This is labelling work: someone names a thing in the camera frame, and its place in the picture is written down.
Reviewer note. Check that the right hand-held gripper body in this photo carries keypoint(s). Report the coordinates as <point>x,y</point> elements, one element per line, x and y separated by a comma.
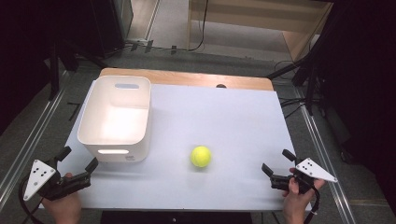
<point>314,170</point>

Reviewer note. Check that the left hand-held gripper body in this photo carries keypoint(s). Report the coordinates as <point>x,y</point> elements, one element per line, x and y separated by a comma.
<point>39,177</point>

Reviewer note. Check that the person's left hand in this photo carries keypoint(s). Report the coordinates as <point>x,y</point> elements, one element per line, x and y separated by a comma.
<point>62,208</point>

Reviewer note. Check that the person's right hand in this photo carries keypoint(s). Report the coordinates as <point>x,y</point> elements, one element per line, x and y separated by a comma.
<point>295,205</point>

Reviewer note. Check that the white plastic storage bin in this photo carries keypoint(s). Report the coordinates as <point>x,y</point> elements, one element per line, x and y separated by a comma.
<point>115,124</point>

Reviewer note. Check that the white table mat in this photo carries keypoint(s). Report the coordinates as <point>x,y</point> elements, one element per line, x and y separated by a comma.
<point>233,124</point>

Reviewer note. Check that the yellow tennis ball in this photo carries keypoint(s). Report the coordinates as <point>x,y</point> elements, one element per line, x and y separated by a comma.
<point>200,156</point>

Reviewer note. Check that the black metal stand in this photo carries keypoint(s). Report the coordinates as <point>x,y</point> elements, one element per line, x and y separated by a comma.
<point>309,81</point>
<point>54,71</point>

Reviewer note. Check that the black curtain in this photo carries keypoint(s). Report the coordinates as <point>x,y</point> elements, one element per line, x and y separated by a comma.
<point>28,46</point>
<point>364,77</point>

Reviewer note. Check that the light wooden shelf unit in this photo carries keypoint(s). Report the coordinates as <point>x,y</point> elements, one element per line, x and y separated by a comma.
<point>295,37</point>

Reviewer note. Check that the dark cabinet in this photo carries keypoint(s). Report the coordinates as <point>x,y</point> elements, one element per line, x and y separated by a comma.
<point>109,25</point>

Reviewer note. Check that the aluminium floor rail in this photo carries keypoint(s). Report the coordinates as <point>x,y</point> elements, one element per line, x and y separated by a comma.
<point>28,149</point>
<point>323,155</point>

